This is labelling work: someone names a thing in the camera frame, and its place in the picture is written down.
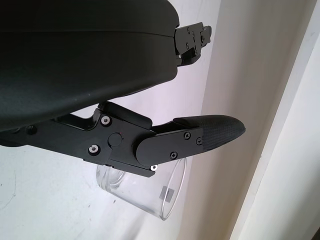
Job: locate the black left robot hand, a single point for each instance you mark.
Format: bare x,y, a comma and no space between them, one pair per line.
75,62

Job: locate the clear glass cup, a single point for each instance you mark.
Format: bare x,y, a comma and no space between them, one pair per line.
140,195

